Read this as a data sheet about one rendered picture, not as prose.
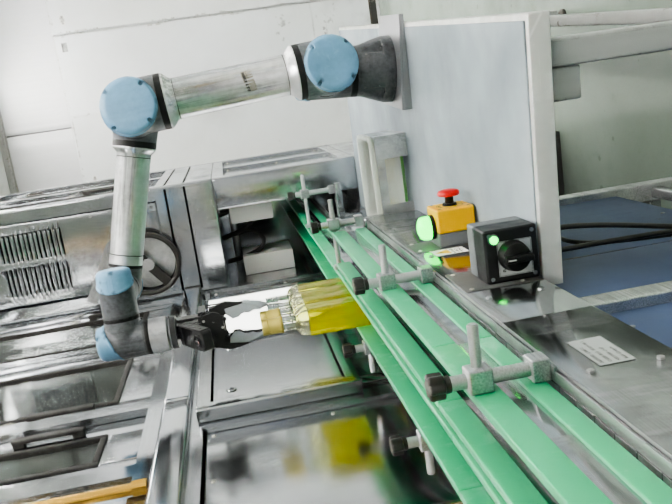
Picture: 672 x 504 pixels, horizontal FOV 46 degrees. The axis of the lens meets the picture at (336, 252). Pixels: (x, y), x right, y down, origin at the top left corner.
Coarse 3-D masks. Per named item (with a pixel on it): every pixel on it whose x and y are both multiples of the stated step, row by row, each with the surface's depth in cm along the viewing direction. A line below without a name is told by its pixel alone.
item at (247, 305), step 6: (246, 300) 168; (252, 300) 168; (258, 300) 168; (234, 306) 166; (240, 306) 167; (246, 306) 167; (252, 306) 167; (258, 306) 167; (264, 306) 168; (228, 312) 166; (234, 312) 167; (240, 312) 167
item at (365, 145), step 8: (360, 136) 195; (368, 136) 188; (360, 144) 201; (368, 144) 186; (360, 152) 202; (368, 152) 202; (360, 160) 202; (368, 160) 202; (360, 168) 203; (368, 168) 202; (376, 168) 187; (368, 176) 203; (376, 176) 187; (368, 184) 203; (376, 184) 187; (368, 192) 204; (376, 192) 188; (368, 200) 204; (376, 200) 188; (368, 208) 205; (376, 208) 205
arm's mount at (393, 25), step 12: (384, 24) 183; (396, 24) 172; (396, 36) 173; (396, 48) 174; (396, 60) 175; (408, 72) 173; (408, 84) 173; (396, 96) 179; (408, 96) 174; (408, 108) 175
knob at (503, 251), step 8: (512, 240) 111; (504, 248) 111; (512, 248) 110; (520, 248) 110; (528, 248) 111; (504, 256) 110; (512, 256) 110; (520, 256) 109; (528, 256) 109; (504, 264) 111; (512, 264) 111; (520, 264) 111; (528, 264) 111
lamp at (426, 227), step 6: (426, 216) 143; (432, 216) 142; (420, 222) 142; (426, 222) 141; (432, 222) 141; (420, 228) 142; (426, 228) 141; (432, 228) 141; (420, 234) 142; (426, 234) 141; (432, 234) 142
